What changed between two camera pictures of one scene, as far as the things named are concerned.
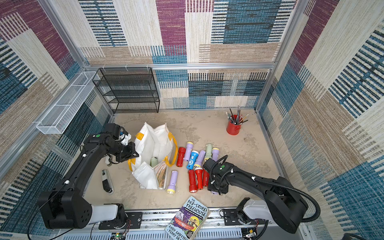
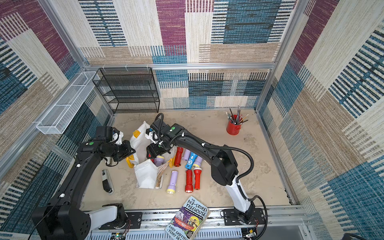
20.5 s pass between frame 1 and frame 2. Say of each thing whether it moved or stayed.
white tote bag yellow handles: stayed
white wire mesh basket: stayed
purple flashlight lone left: stayed
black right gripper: moved
